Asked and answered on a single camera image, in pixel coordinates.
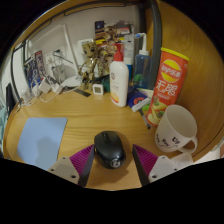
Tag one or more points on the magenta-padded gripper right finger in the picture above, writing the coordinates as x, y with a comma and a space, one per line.
162, 166

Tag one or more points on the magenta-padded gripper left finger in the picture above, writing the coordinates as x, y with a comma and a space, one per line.
63, 168

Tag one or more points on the black computer mouse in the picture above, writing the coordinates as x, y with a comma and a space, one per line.
109, 150

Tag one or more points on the light blue mouse pad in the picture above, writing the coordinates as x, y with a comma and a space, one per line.
40, 140

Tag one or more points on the white printed mug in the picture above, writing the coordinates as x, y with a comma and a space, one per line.
175, 128

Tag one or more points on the dark pen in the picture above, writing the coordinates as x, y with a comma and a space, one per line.
145, 120

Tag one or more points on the blue and white packet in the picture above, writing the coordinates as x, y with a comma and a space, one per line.
136, 99

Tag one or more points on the white charger block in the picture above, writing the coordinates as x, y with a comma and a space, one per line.
56, 88
44, 85

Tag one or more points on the red chip canister yellow lid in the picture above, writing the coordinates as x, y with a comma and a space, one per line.
168, 83

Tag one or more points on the small white desk clock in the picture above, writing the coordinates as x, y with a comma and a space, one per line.
98, 89

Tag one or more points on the black bag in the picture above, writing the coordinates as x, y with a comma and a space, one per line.
9, 98

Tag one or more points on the dark green round object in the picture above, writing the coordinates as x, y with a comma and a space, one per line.
106, 85

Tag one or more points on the white pump bottle red top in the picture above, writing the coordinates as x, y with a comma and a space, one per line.
119, 83

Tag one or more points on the clear bottle white nozzle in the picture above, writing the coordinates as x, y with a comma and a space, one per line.
142, 68

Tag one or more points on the blue model kit box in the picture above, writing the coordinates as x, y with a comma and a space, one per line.
33, 70

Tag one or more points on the brown tree figurine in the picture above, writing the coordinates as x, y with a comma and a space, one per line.
88, 65

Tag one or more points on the colourful wall poster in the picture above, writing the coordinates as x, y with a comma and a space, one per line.
113, 33

